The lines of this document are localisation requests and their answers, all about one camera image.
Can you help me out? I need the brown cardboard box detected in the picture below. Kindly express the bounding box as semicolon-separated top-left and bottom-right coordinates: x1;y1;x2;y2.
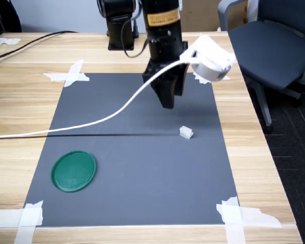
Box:
179;0;249;33

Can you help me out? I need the white camera box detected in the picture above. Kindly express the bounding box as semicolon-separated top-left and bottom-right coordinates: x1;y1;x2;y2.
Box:
179;34;236;82

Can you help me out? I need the dark grey mat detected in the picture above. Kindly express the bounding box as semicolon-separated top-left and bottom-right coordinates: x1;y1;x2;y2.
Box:
23;73;241;227

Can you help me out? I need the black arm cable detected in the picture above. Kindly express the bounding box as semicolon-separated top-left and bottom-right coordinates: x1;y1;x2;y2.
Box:
121;11;149;58

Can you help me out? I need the small white tape scrap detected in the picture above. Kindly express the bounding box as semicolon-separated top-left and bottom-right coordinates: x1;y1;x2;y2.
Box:
0;37;21;46

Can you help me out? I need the white camera cable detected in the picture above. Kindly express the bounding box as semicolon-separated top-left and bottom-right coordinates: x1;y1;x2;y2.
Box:
0;57;200;140

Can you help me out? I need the grey office chair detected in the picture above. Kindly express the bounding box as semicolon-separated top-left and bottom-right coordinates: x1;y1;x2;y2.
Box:
217;0;305;134

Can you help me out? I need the black table cable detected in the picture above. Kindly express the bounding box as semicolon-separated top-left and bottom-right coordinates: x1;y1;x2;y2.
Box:
0;30;77;67

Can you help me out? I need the round green lid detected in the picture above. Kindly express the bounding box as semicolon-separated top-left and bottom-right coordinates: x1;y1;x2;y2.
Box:
50;150;97;193

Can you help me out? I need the small white plastic terminal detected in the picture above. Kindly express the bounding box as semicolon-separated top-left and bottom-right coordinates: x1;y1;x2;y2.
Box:
179;126;194;140

